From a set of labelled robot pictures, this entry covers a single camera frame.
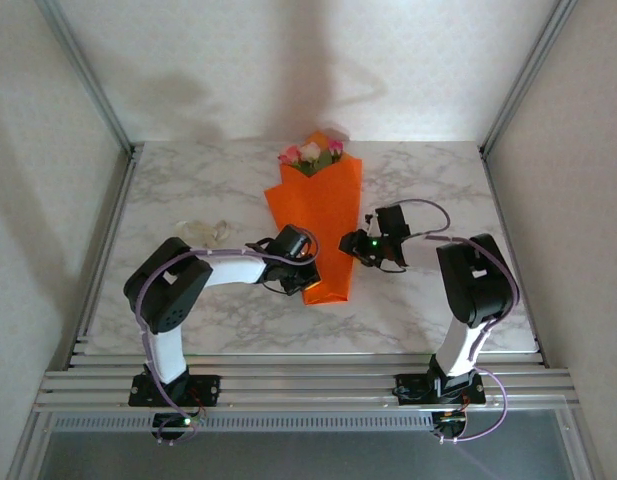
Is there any wide aluminium frame rail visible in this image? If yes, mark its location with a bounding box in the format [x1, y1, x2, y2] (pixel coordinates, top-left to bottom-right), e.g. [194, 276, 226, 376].
[35, 353, 582, 414]

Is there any aluminium frame post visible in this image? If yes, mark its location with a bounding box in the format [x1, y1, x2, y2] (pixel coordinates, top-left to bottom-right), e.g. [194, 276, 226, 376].
[480, 0, 580, 157]
[35, 0, 138, 157]

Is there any grey slotted cable duct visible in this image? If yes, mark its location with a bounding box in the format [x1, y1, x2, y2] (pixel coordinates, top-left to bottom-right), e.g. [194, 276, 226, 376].
[51, 413, 435, 433]

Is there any grey translucent panel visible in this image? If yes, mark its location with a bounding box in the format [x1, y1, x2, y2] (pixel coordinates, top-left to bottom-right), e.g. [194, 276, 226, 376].
[37, 409, 582, 480]

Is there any orange wrapping paper sheet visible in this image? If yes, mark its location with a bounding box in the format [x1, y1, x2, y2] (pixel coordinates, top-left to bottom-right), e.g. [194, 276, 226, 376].
[264, 130, 364, 306]

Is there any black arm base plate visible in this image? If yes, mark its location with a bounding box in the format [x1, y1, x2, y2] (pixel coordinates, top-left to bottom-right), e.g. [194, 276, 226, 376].
[127, 373, 222, 409]
[393, 372, 488, 407]

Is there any black controller board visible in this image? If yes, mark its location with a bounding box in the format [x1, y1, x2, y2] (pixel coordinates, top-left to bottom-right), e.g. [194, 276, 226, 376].
[152, 412, 199, 432]
[431, 409, 469, 439]

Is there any aluminium table side rail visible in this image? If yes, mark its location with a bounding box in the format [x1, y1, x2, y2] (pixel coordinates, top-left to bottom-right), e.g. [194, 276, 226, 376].
[62, 147, 142, 371]
[480, 147, 550, 369]

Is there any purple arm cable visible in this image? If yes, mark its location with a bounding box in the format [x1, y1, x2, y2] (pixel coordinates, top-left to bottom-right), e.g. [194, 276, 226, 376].
[372, 198, 520, 444]
[137, 227, 320, 446]

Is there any aluminium frame bar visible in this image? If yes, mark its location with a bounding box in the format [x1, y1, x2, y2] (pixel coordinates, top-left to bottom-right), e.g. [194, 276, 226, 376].
[557, 409, 605, 480]
[7, 412, 54, 480]

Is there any cream printed satin ribbon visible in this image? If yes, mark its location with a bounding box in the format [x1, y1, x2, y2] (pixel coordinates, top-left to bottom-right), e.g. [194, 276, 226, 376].
[175, 218, 234, 242]

